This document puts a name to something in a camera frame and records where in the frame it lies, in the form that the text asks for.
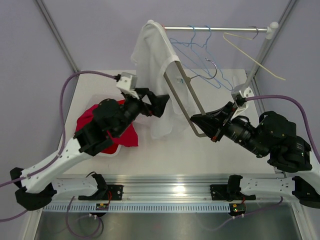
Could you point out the red t shirt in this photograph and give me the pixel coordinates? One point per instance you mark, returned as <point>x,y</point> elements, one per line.
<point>107,110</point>

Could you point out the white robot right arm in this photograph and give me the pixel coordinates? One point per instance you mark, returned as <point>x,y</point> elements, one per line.
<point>274,137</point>

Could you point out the black left mount plate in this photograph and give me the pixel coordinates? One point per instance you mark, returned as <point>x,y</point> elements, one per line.
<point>112,192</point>

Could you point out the grey wire hanger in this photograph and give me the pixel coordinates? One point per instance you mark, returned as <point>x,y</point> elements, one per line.
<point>183,93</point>

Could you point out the black right mount plate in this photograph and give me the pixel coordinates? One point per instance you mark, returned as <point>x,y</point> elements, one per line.
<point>221,192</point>

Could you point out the white t shirt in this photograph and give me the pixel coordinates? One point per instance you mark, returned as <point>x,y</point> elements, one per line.
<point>152,54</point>

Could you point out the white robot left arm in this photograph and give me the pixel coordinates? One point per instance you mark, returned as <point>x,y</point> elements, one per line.
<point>39,185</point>

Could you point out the white slotted cable duct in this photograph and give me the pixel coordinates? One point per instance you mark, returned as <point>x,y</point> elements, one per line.
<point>62,207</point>

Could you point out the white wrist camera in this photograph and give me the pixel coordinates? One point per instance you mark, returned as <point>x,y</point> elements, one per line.
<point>239,94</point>
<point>127,84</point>

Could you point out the metal clothes rack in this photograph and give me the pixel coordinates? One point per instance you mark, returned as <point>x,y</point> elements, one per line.
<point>248,33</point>

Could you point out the light blue wire hanger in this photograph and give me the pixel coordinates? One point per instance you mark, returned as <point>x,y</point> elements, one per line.
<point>198,54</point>

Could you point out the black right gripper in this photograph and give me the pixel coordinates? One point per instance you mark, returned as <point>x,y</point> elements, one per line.
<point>212,123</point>

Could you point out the black mount plate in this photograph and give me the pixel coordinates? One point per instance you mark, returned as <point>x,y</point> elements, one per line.
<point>221,192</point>
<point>112,192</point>

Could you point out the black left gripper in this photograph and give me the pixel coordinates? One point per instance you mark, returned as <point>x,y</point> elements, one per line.
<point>157,102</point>

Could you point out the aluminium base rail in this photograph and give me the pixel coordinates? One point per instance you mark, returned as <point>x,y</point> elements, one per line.
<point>170,187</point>

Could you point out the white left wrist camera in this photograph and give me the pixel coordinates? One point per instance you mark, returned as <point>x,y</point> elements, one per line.
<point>127,84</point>

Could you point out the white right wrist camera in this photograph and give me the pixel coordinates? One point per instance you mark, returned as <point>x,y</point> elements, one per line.
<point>239,94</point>

